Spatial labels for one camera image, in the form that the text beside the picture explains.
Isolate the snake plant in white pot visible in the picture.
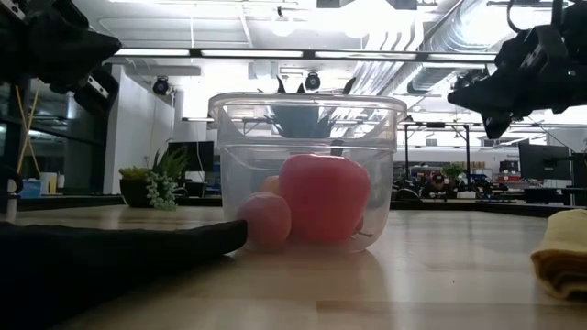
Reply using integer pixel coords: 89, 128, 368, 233
256, 75, 359, 141

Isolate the black computer monitor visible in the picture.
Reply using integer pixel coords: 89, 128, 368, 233
167, 140, 216, 173
518, 143, 572, 182

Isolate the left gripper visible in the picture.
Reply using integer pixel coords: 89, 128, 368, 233
0, 0, 123, 116

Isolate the round ceiling lamp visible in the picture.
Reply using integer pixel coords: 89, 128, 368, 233
268, 6, 295, 39

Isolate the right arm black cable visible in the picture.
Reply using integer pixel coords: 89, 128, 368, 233
505, 0, 529, 36

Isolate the yellow wooden stick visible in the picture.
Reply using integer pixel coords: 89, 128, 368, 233
12, 84, 41, 178

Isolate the black cloth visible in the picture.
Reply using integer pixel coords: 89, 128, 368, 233
0, 219, 249, 330

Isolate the small green potted plant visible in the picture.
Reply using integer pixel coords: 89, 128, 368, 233
443, 162, 465, 183

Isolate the clear plastic tupperware container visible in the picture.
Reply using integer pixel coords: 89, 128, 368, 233
208, 91, 408, 256

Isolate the orange toy vegetable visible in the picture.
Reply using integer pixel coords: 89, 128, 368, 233
259, 173, 282, 196

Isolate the red toy bell pepper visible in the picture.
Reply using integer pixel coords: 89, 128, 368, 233
278, 139, 372, 244

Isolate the white cup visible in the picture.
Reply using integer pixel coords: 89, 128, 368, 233
39, 171, 59, 194

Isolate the succulent plant in dark pot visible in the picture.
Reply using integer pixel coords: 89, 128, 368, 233
117, 146, 190, 212

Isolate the blue box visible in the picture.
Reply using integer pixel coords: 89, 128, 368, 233
20, 179, 43, 198

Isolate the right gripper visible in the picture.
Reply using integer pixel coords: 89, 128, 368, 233
448, 25, 559, 140

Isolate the yellow cloth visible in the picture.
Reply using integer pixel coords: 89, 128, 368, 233
530, 208, 587, 302

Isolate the pink toy peach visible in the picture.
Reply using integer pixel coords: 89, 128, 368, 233
236, 191, 294, 252

